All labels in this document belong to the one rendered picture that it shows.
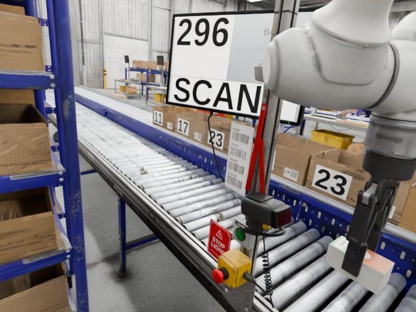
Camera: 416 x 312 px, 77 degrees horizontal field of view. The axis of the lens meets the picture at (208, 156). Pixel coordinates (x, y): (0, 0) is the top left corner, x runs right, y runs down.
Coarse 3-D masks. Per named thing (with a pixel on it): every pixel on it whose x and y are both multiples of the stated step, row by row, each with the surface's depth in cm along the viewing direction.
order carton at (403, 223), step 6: (414, 186) 94; (414, 192) 92; (408, 198) 94; (414, 198) 92; (408, 204) 94; (414, 204) 92; (408, 210) 94; (414, 210) 93; (402, 216) 96; (408, 216) 94; (414, 216) 93; (402, 222) 96; (408, 222) 94; (414, 222) 93; (408, 228) 95; (414, 228) 93
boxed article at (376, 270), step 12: (336, 240) 54; (336, 252) 51; (372, 252) 51; (336, 264) 52; (372, 264) 47; (384, 264) 48; (348, 276) 50; (360, 276) 48; (372, 276) 47; (384, 276) 46; (372, 288) 47
